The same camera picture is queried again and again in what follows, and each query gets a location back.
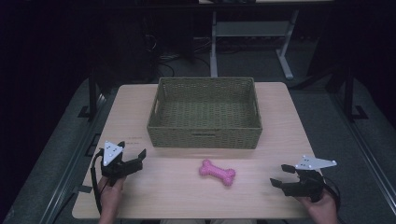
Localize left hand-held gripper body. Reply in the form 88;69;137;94
100;140;144;188

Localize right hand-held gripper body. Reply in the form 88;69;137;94
281;154;338;203

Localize pink bone-shaped dog toy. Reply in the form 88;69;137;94
198;159;237;188

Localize green woven basket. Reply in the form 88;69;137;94
146;77;263;150

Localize person's left hand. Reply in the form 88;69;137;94
97;175;127;217

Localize person's right hand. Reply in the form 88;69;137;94
294;189;339;222

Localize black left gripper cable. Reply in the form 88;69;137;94
90;148;106;216

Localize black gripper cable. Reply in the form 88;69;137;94
90;148;106;216
321;175;342;213

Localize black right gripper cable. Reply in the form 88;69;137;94
321;175;342;213

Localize aluminium floor rail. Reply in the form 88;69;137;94
38;92;108;224
330;91;396;216

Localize black metal post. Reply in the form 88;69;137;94
88;66;98;121
343;66;355;123

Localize black floor cables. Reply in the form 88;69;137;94
146;33;213;78

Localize grey metal desk frame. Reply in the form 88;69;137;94
209;8;301;80

